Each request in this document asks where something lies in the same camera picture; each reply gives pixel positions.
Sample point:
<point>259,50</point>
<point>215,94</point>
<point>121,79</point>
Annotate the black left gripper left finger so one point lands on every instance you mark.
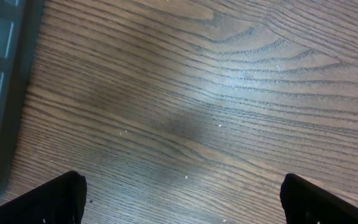
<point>61,200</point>

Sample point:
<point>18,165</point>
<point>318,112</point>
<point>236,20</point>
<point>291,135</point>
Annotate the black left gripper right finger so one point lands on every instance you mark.
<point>306,203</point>

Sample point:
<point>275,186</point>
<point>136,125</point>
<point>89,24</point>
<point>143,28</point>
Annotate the grey plastic mesh basket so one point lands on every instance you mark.
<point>19,28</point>

